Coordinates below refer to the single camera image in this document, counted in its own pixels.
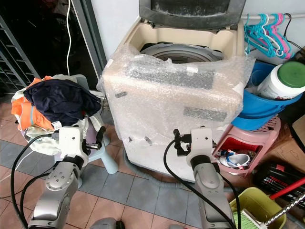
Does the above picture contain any pink plastic basket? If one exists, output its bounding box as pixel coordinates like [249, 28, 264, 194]
[212, 116, 282, 178]

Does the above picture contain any red plastic container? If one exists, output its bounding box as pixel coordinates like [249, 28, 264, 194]
[215, 137, 259, 166]

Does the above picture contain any navy blue garment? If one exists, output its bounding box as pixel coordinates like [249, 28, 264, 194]
[23, 78, 101, 127]

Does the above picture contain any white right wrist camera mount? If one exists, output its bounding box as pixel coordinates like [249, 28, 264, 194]
[190, 127, 216, 166]

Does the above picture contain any dark metal window grille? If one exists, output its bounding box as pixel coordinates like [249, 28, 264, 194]
[0, 17, 30, 96]

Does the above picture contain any grey door frame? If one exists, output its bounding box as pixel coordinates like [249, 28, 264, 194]
[74, 0, 107, 94]

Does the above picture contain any beige top-load washing machine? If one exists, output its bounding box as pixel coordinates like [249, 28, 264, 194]
[103, 18, 248, 184]

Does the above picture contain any pink plastic hanger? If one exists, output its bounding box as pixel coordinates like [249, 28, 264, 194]
[273, 13, 295, 61]

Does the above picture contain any clear bubble wrap sheet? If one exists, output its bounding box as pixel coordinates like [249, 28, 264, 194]
[97, 44, 255, 144]

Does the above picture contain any red handle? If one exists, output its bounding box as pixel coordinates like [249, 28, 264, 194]
[269, 177, 305, 200]

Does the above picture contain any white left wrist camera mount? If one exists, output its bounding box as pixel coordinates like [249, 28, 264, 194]
[63, 126, 91, 166]

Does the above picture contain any green brush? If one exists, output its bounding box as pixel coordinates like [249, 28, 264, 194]
[232, 209, 254, 229]

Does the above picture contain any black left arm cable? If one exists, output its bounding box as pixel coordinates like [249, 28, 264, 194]
[10, 133, 65, 229]

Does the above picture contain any silver ribbed metal handle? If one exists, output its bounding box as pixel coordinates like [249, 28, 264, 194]
[264, 204, 305, 228]

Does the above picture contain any yellow-green plastic dustpan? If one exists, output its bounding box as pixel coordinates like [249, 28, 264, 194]
[228, 187, 287, 229]

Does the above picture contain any blue plastic basin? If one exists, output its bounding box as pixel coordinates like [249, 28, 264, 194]
[237, 61, 305, 132]

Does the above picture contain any white cup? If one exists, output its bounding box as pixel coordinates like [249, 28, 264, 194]
[219, 152, 251, 169]

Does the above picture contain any orange garment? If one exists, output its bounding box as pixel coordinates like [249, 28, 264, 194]
[11, 76, 52, 133]

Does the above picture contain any white crumpled garment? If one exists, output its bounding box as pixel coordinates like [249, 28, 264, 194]
[10, 91, 65, 149]

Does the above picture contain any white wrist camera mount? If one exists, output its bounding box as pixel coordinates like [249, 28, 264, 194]
[63, 126, 91, 166]
[190, 127, 216, 166]

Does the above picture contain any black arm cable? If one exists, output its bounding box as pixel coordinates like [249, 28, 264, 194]
[163, 139, 241, 229]
[10, 133, 65, 229]

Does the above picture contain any teal plastic hanger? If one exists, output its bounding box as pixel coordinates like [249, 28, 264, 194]
[244, 14, 268, 54]
[259, 13, 285, 59]

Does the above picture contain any white hanging cord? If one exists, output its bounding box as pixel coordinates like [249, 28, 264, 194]
[66, 0, 73, 76]

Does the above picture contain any white cord on floor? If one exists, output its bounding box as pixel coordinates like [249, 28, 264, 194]
[0, 150, 40, 187]

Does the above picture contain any dark grey washer lid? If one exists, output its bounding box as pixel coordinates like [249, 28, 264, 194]
[138, 0, 247, 31]

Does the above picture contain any pale blue plastic stool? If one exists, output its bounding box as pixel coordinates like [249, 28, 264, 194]
[49, 74, 119, 175]

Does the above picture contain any black and red case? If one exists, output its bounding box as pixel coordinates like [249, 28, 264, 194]
[252, 161, 305, 201]

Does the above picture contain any white hanger rod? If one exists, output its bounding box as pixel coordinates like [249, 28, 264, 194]
[241, 13, 305, 21]

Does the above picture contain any white tub with green lid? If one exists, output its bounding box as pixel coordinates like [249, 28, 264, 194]
[257, 61, 305, 100]

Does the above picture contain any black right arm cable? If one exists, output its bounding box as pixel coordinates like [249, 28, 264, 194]
[163, 139, 241, 229]

